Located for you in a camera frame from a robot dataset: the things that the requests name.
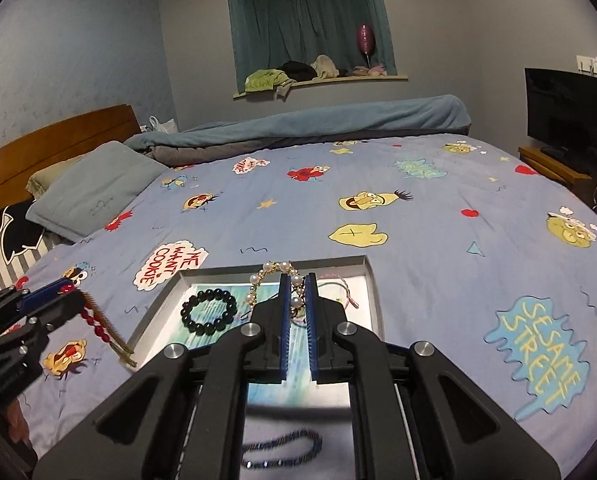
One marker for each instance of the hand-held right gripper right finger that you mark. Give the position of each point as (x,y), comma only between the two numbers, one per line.
(312,330)

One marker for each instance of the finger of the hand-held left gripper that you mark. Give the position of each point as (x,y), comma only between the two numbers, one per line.
(48,292)
(63,310)

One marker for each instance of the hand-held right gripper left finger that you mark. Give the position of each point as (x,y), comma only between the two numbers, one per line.
(283,330)

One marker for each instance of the shallow grey tray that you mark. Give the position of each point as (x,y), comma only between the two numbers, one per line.
(361,280)

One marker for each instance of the person's left hand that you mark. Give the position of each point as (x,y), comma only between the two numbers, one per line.
(18,422)

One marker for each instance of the blue-grey pillow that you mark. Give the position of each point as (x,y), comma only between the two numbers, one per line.
(93,190)

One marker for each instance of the tan pillow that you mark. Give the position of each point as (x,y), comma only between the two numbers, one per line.
(43,177)

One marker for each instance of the blue cartoon printed bedsheet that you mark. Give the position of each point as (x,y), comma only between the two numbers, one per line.
(428,260)

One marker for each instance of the wooden headboard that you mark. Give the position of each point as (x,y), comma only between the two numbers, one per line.
(53,135)

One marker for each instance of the grey blanket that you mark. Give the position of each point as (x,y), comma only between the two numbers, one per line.
(203,152)

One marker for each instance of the white plastic bag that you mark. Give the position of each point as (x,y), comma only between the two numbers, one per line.
(162,125)

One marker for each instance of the blue blanket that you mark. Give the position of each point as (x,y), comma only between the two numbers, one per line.
(328,120)

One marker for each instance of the small grey cloth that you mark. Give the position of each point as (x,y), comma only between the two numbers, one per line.
(283,89)

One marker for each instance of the green cloth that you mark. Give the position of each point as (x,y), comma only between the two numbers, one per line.
(263,80)

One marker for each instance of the black cloth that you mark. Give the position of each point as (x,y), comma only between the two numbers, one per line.
(298,69)

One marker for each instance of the beige cloth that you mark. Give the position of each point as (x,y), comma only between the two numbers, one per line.
(324,66)

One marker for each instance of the wooden television stand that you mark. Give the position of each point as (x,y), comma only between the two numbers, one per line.
(543,165)

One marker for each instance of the pink balloon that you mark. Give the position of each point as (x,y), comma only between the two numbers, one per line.
(366,40)

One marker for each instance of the teal curtain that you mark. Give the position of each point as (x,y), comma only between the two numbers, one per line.
(303,20)

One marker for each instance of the black television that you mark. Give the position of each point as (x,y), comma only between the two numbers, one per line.
(568,115)

